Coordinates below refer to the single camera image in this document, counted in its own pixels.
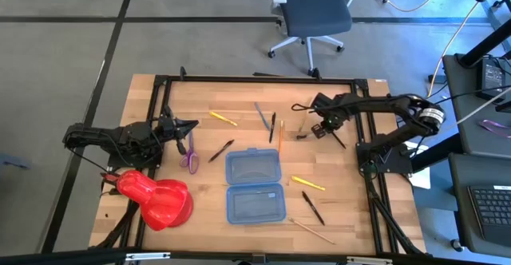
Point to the black aluminium crossbar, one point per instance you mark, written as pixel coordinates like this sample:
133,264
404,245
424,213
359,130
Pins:
60,257

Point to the purple ribbon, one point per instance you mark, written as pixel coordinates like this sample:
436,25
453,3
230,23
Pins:
493,126

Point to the black laptop keyboard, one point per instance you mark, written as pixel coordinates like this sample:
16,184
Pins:
491,209

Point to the grey office chair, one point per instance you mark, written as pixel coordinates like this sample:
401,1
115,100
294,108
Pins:
315,11

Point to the blue grey floor object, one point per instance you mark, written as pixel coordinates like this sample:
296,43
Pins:
12,161

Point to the yellow highlighter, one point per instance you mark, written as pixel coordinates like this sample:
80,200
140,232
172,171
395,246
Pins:
307,183
223,118

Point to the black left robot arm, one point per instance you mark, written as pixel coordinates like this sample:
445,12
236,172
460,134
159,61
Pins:
131,137

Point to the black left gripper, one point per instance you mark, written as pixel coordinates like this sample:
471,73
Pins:
169,127

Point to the dark grey side desk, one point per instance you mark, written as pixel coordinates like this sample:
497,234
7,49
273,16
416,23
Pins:
459,201
467,113

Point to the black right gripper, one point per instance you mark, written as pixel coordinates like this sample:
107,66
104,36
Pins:
333,111

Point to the black pen with silver band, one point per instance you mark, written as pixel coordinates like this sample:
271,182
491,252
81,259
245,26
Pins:
301,137

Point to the white paper sheet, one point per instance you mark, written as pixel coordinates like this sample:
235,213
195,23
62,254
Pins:
423,179

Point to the silver metal bracket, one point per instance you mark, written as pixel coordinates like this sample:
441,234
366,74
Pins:
369,261
147,256

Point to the purple scissors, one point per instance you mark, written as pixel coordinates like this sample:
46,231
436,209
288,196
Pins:
191,147

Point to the white sticker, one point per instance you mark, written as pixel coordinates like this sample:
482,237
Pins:
381,80

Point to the black stand bar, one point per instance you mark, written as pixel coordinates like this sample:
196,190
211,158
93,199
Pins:
435,153
485,45

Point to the orange pencil green eraser cap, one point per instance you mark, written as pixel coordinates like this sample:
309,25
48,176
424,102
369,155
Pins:
280,135

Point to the natural wood pencil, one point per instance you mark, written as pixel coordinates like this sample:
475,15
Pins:
311,230

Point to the blue plastic supply box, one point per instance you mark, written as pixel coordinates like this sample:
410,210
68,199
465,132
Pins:
255,165

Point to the red plastic pear-shaped object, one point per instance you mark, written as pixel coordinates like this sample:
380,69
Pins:
159,201

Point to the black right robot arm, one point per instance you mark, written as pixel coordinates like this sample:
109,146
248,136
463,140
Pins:
379,104

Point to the black power adapter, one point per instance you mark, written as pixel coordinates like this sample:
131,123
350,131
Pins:
492,77

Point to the black caster wheel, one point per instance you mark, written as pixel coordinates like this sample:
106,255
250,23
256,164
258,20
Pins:
457,245

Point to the black aluminium table frame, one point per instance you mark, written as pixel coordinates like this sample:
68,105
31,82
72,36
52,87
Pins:
259,79

